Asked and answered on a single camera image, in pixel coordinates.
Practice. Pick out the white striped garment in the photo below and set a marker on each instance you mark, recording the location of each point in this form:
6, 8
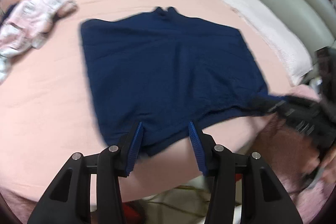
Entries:
5, 66

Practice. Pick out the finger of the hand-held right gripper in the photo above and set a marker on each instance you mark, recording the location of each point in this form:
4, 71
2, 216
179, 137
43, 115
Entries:
278, 113
275, 103

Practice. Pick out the pink printed garment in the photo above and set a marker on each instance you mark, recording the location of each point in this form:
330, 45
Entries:
29, 19

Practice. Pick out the pink round bed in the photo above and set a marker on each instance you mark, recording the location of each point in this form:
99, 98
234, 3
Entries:
52, 108

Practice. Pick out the navy blue shorts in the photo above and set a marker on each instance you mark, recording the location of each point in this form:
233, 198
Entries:
162, 69

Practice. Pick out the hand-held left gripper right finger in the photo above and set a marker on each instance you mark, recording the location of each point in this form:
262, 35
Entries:
195, 142

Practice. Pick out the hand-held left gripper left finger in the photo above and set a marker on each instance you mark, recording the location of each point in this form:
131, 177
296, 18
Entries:
135, 142

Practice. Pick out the pink fluffy rug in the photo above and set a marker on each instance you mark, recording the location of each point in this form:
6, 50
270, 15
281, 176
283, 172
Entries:
302, 205

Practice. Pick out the red slipper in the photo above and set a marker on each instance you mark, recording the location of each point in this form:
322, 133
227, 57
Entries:
131, 213

